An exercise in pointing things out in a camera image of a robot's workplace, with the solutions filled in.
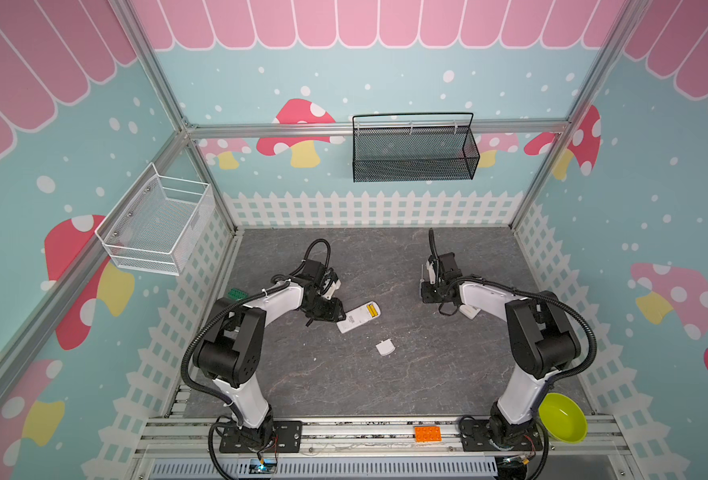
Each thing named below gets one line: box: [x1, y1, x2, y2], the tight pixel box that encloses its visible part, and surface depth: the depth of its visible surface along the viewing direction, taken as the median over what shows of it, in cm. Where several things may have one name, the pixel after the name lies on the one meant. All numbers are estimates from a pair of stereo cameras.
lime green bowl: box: [538, 393, 589, 445], surface depth 77 cm
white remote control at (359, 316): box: [336, 301, 382, 333], surface depth 96 cm
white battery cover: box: [375, 339, 396, 356], surface depth 91 cm
